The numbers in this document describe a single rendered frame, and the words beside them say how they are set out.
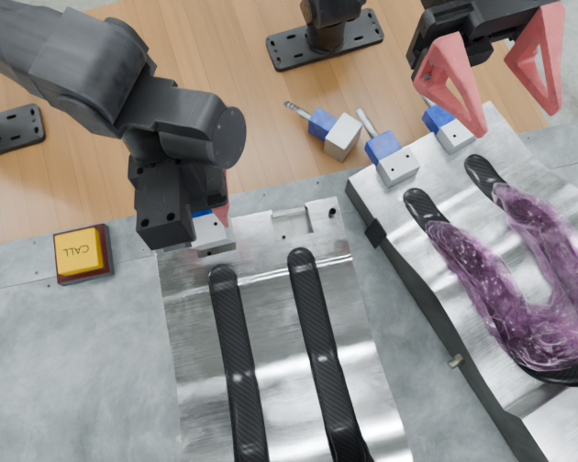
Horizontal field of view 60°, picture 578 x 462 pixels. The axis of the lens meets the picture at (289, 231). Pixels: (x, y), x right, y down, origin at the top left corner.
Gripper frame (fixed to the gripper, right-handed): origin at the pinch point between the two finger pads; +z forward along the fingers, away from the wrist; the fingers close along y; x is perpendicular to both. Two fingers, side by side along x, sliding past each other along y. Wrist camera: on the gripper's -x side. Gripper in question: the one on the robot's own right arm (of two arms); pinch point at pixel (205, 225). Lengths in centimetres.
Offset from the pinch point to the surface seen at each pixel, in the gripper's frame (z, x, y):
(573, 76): 82, 93, 112
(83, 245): 6.2, 7.0, -20.6
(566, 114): 86, 80, 104
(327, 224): 7.7, 1.1, 15.1
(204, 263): 6.2, -1.4, -2.4
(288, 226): 9.0, 3.3, 9.5
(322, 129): 6.8, 18.6, 17.8
